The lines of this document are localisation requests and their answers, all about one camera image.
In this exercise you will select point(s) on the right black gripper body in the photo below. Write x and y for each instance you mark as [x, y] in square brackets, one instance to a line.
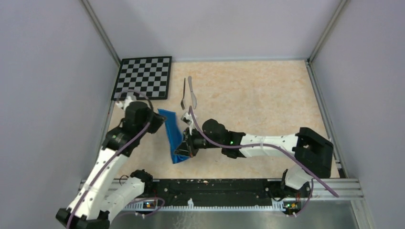
[199, 143]

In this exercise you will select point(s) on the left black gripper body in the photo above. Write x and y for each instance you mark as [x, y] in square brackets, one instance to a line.
[156, 122]

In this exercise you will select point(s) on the blue cloth napkin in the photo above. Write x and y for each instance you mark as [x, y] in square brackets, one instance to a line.
[174, 134]

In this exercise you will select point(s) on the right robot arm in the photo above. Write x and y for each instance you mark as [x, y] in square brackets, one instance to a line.
[311, 152]

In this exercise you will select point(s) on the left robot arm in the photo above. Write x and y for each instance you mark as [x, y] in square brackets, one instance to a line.
[92, 208]

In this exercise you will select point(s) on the black white checkerboard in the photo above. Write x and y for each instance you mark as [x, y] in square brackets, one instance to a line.
[148, 75]

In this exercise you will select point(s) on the dark metal fork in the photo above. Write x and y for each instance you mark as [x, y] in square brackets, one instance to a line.
[183, 94]

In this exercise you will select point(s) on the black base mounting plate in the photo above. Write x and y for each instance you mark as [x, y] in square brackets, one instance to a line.
[222, 192]

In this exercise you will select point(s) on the silver table knife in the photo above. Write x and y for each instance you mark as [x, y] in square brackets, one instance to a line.
[193, 96]

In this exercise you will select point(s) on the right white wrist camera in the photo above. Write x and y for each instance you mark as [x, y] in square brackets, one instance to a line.
[187, 118]

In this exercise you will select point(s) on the white toothed cable rail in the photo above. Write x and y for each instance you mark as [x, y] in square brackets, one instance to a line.
[278, 206]

